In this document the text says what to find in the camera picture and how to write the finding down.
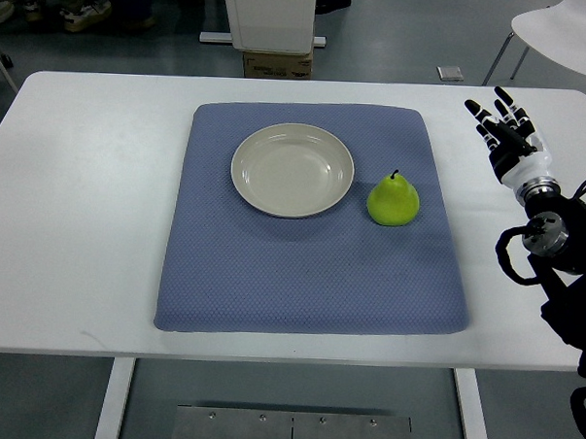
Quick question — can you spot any white table leg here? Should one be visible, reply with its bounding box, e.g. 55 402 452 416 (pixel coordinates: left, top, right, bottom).
453 368 488 439
93 356 136 439

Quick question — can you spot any grey table foot bar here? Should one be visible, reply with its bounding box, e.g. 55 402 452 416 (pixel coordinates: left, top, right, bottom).
198 32 327 49

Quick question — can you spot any cardboard box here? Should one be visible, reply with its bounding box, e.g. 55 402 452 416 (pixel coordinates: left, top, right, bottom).
242 51 313 81

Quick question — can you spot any beige round plate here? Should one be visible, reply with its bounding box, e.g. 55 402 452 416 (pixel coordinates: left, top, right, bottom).
230 123 355 219

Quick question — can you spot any small grey floor plate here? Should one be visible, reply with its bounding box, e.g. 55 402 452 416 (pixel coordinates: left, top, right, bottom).
436 65 464 82

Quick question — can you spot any blue quilted mat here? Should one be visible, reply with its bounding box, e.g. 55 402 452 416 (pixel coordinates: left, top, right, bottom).
155 102 468 335

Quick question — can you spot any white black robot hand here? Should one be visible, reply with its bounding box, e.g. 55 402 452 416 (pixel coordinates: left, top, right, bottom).
465 86 551 189

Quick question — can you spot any metal floor plate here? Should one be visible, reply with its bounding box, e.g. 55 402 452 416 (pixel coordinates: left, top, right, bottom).
172 406 411 439

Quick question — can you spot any left white table leg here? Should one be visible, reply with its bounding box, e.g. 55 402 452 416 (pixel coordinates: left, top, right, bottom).
93 356 136 439

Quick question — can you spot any white chair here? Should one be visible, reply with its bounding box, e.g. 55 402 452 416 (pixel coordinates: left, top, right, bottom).
482 0 586 85

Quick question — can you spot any white green sneaker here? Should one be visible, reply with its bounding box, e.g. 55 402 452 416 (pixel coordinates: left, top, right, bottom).
60 0 113 33

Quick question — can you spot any white cabinet panel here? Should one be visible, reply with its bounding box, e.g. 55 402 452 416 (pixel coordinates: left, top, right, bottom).
224 0 316 55

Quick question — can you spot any right white table leg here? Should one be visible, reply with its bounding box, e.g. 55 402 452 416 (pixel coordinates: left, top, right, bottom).
453 368 488 439

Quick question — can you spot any green pear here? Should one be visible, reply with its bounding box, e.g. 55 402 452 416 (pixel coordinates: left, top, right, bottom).
366 170 420 227

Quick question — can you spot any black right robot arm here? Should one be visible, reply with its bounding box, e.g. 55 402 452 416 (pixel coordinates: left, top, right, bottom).
495 180 586 379

